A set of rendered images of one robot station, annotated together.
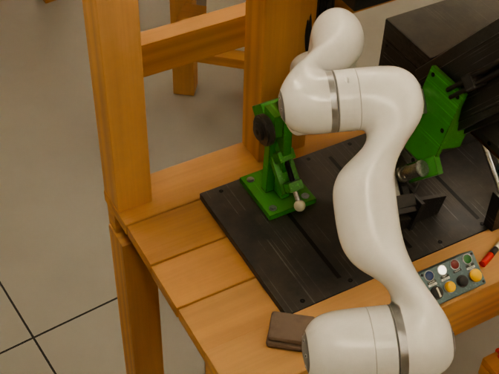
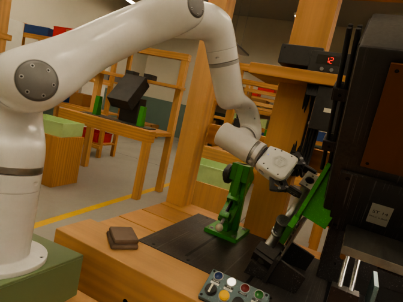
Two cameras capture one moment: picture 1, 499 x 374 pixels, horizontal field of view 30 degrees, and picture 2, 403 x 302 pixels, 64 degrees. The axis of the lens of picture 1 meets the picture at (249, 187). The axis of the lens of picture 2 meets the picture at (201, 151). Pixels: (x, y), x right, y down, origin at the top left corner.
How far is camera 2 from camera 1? 1.71 m
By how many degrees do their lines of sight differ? 60
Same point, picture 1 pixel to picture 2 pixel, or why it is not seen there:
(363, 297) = (179, 266)
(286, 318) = (128, 230)
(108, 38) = (191, 94)
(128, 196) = (172, 193)
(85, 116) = not seen: hidden behind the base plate
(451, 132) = (316, 204)
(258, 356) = (96, 232)
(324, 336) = not seen: hidden behind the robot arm
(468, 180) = not seen: outside the picture
